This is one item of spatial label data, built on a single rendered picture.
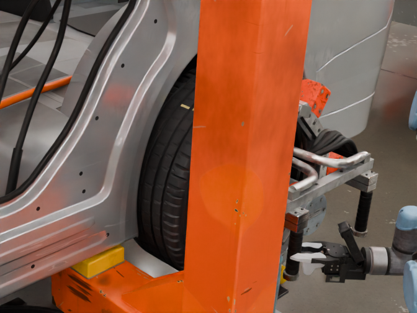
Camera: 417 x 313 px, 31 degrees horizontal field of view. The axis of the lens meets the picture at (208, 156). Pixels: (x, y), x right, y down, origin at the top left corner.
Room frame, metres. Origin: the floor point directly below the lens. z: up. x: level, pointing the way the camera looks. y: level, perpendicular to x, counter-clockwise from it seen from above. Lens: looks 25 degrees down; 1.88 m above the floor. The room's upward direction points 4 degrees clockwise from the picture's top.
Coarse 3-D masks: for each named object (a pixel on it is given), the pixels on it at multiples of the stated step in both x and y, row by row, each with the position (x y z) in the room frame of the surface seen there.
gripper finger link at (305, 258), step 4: (292, 256) 1.68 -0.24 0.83; (296, 256) 1.67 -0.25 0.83; (300, 256) 1.67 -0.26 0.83; (304, 256) 1.67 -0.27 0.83; (308, 256) 1.67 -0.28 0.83; (312, 256) 1.67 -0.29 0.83; (316, 256) 1.67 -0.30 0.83; (320, 256) 1.67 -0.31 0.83; (324, 256) 1.67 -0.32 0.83; (296, 260) 1.67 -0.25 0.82; (300, 260) 1.67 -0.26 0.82; (304, 260) 1.66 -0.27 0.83; (308, 260) 1.66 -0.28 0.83; (304, 264) 1.67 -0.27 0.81; (308, 264) 1.67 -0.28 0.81; (312, 264) 1.67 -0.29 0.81; (316, 264) 1.67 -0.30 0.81; (320, 264) 1.68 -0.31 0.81; (304, 268) 1.67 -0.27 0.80; (308, 268) 1.67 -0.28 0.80; (312, 268) 1.67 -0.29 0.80; (304, 272) 1.67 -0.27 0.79; (308, 272) 1.67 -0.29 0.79
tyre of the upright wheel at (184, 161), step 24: (192, 72) 2.09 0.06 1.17; (168, 96) 2.01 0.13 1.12; (192, 96) 1.98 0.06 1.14; (168, 120) 1.94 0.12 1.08; (192, 120) 1.90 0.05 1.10; (168, 144) 1.88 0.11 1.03; (144, 168) 1.88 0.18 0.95; (168, 168) 1.83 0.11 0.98; (144, 192) 1.86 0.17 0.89; (168, 192) 1.80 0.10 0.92; (144, 216) 1.85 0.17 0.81; (168, 216) 1.79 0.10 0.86; (144, 240) 1.89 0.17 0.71; (168, 240) 1.80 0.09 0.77; (168, 264) 1.90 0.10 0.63
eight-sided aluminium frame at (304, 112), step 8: (304, 104) 2.03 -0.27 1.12; (304, 112) 2.03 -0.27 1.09; (312, 112) 2.07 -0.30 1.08; (304, 120) 2.05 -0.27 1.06; (312, 120) 2.08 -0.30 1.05; (304, 128) 2.12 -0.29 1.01; (312, 128) 2.08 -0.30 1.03; (320, 128) 2.11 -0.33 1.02; (312, 136) 2.15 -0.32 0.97; (312, 144) 2.16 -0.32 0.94; (320, 168) 2.14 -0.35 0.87; (304, 176) 2.17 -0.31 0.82; (320, 176) 2.14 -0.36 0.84; (288, 232) 2.11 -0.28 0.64; (288, 240) 2.06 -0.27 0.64
